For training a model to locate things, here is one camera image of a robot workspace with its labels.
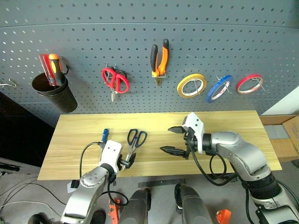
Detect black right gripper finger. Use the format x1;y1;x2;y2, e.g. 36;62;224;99
159;146;190;161
167;126;185;135

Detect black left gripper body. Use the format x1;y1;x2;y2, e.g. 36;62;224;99
118;154;130;171

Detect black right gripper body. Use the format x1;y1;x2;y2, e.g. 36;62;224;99
183;127;199;161

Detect black and blue scissors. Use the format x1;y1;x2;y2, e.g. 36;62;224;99
121;128;148;172

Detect yellow tape roll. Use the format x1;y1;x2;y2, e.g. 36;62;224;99
177;73;208;98

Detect blue tape roll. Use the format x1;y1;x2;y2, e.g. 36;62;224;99
205;75;234;103

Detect silver hook holding yellow tape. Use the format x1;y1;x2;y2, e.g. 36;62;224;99
186;78;204;94

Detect silver hook holding blue tape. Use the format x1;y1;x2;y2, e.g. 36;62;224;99
216;75;233;94

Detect red tape roll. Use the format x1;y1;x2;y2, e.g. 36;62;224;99
235;74;264;95

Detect silver hook holding red tape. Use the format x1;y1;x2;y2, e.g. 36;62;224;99
251;78;269;94

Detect grey metal pegboard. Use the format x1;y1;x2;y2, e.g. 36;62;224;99
0;0;299;128

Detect dark rounded shape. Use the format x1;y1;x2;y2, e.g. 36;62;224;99
119;188;152;224
174;183;214;224

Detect orange plastic piece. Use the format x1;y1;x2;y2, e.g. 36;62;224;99
216;209;232;224
107;197;121;224

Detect black clip with white tag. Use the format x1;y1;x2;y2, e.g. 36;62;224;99
67;179;80;194

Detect orange and black pliers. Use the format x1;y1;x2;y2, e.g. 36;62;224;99
150;38;170;86

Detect black metal cup holder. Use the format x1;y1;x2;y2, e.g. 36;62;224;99
31;72;78;114

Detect brown cardboard box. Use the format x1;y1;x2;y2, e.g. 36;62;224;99
260;114;299;163

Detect orange and black screwdriver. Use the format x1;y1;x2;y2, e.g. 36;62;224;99
48;53;67;86

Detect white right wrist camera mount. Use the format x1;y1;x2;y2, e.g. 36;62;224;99
182;112;205;154

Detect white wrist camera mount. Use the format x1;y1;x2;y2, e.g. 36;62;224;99
99;140;123;172
182;112;205;154

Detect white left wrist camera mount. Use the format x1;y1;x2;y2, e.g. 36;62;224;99
99;140;123;172

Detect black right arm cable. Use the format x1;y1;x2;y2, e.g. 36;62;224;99
189;143;239;187

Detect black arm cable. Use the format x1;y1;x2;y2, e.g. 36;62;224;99
79;141;105;179
189;143;239;187

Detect black left wrist cable loop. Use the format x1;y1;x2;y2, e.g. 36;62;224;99
100;177;129;207

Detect blue-handled screwdriver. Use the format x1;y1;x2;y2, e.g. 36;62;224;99
100;128;110;147

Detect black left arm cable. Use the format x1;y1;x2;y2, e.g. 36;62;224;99
79;141;105;179

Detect red-handled scissors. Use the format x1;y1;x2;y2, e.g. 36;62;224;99
101;67;130;103

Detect black ring-shaped object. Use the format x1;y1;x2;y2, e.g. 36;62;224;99
114;69;128;79

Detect black floor cable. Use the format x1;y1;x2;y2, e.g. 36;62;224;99
0;183;67;206

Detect white floor cable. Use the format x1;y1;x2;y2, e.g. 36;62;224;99
0;201;56;222

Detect red clear-handled screwdriver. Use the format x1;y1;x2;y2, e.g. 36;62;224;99
38;53;58;86

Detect bare silver wire hook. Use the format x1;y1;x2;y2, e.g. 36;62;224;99
0;78;17;89

